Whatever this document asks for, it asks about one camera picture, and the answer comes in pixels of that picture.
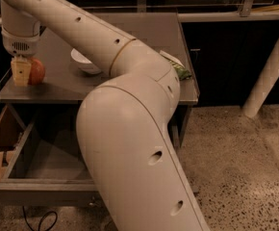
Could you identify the red apple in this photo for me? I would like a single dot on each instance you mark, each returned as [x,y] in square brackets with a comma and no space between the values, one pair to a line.
[37,72]

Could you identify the grey cabinet counter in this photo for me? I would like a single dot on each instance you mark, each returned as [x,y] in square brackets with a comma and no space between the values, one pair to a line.
[66,83]

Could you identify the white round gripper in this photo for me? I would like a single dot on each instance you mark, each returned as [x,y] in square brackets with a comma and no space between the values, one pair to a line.
[20,46]

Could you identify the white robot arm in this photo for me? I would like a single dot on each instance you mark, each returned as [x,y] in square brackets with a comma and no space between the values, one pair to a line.
[143,89]

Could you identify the metal railing frame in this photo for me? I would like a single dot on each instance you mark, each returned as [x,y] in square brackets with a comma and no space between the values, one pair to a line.
[210,7]

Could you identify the brown cardboard box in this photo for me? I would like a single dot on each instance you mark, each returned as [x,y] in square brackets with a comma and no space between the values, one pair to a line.
[10,133]

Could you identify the green chip bag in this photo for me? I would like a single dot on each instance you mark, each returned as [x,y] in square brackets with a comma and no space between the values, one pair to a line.
[182,72]

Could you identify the white ceramic bowl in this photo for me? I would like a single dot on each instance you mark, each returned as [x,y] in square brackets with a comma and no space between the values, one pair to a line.
[83,63]

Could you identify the open grey top drawer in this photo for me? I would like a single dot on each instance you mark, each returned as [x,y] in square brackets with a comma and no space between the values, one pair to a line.
[37,170]

